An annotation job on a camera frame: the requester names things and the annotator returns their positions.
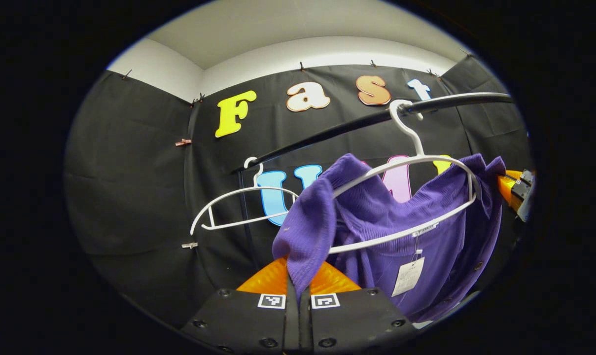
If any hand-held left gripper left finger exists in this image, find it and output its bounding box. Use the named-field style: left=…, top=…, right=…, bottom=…
left=179, top=256, right=299, bottom=355

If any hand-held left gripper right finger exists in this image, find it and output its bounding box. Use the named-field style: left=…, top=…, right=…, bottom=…
left=300, top=261, right=419, bottom=355

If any purple knit shirt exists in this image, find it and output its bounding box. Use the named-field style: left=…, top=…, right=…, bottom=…
left=272, top=153, right=506, bottom=323

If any white plastic hanger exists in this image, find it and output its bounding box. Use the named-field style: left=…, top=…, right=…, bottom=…
left=327, top=99, right=478, bottom=255
left=190, top=157, right=301, bottom=236

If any black clothes rack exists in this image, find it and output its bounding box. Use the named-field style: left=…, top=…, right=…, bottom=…
left=231, top=92, right=514, bottom=269

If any black backdrop cloth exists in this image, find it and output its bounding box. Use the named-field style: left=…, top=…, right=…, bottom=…
left=64, top=54, right=532, bottom=328

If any row of black backdrop clips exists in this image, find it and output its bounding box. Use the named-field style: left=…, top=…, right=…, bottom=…
left=122, top=48, right=473, bottom=108

